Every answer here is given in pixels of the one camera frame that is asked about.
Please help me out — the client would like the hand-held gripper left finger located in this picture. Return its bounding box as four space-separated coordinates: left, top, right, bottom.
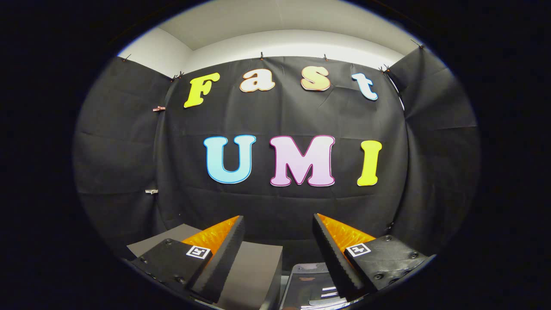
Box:
131 215 246 304

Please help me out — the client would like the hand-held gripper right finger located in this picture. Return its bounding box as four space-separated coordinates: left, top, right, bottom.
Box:
312 213 431 301

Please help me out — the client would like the dark washing machine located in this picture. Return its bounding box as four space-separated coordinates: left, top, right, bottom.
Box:
278 261 366 310

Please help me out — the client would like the grey box stand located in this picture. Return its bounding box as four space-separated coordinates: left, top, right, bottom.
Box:
127 223 284 310

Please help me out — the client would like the black backdrop cloth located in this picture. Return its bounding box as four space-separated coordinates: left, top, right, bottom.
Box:
73 43 480 268

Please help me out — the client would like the row of small black clips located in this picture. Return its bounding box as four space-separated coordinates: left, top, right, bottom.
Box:
121 40 424 82

